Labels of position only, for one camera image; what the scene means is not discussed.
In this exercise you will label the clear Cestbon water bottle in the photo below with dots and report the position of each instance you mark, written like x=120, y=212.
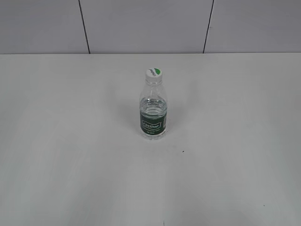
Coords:
x=153, y=110

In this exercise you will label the white green bottle cap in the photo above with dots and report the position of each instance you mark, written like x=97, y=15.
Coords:
x=153, y=75

